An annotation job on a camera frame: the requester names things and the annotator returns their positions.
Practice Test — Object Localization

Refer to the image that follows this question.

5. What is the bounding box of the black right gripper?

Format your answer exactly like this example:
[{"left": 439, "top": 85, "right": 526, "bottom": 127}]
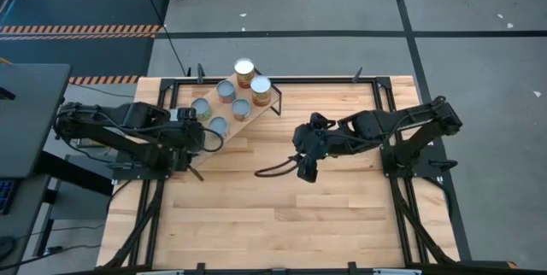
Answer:
[{"left": 292, "top": 123, "right": 334, "bottom": 184}]

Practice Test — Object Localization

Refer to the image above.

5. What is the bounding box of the green peas can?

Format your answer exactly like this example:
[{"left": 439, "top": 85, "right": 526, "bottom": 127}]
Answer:
[{"left": 191, "top": 97, "right": 213, "bottom": 121}]

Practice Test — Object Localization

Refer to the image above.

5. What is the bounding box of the teal carrots can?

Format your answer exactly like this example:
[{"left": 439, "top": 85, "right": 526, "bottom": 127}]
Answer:
[{"left": 209, "top": 115, "right": 230, "bottom": 139}]

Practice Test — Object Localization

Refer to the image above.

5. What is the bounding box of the teal and pink can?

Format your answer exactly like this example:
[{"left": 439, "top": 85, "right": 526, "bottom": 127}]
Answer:
[{"left": 215, "top": 79, "right": 237, "bottom": 104}]

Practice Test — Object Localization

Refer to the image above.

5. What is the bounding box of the oranges can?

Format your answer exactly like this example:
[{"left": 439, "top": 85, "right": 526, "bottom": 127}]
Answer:
[{"left": 232, "top": 97, "right": 252, "bottom": 122}]

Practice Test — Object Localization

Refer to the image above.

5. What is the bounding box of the tall orange corn can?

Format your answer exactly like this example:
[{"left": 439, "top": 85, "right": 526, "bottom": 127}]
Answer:
[
  {"left": 250, "top": 75, "right": 273, "bottom": 108},
  {"left": 233, "top": 57, "right": 256, "bottom": 90}
]

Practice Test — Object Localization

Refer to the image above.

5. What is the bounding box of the wooden shelf with black legs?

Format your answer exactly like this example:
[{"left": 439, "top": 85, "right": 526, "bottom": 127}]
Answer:
[{"left": 170, "top": 72, "right": 284, "bottom": 182}]

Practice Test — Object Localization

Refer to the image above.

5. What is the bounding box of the black hazard striped floor mat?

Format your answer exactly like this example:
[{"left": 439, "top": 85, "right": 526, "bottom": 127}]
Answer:
[{"left": 0, "top": 0, "right": 171, "bottom": 86}]

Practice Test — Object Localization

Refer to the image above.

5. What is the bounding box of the grey desk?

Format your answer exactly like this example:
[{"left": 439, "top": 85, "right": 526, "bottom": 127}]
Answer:
[{"left": 0, "top": 63, "right": 73, "bottom": 181}]

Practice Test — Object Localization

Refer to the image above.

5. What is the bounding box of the keyboard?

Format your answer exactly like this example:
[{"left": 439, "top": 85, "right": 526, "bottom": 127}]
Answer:
[{"left": 0, "top": 178, "right": 17, "bottom": 216}]

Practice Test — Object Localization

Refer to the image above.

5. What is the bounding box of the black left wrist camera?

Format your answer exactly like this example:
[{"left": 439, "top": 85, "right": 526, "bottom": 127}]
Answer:
[{"left": 169, "top": 107, "right": 198, "bottom": 123}]

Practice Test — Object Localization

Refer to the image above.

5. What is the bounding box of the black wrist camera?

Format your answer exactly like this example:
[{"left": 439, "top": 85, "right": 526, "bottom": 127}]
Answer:
[
  {"left": 309, "top": 112, "right": 331, "bottom": 128},
  {"left": 169, "top": 107, "right": 198, "bottom": 123}
]

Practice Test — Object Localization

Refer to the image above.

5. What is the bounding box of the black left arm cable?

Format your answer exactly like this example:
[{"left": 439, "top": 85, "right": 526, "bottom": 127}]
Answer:
[{"left": 199, "top": 127, "right": 225, "bottom": 154}]

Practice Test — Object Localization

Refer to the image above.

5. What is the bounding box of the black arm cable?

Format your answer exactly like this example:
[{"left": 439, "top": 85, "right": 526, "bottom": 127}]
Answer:
[
  {"left": 255, "top": 154, "right": 301, "bottom": 178},
  {"left": 199, "top": 127, "right": 225, "bottom": 154}
]

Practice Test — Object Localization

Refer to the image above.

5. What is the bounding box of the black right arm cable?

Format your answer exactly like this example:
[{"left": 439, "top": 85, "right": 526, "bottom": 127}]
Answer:
[{"left": 255, "top": 154, "right": 301, "bottom": 178}]

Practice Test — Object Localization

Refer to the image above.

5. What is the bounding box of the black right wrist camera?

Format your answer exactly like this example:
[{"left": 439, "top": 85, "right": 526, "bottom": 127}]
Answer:
[{"left": 309, "top": 112, "right": 331, "bottom": 128}]

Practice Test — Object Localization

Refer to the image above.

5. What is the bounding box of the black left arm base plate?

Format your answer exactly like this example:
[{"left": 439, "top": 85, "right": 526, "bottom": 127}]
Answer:
[{"left": 111, "top": 161, "right": 172, "bottom": 181}]

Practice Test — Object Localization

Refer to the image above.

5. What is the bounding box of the black table frame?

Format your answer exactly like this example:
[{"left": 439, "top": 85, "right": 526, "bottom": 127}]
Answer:
[{"left": 97, "top": 76, "right": 461, "bottom": 275}]

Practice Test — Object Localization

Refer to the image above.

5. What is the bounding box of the black floor cable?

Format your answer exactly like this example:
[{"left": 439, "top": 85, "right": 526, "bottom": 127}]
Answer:
[{"left": 136, "top": 0, "right": 190, "bottom": 78}]

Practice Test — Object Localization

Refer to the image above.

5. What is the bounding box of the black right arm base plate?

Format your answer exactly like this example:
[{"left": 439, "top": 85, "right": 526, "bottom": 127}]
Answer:
[{"left": 382, "top": 159, "right": 459, "bottom": 179}]

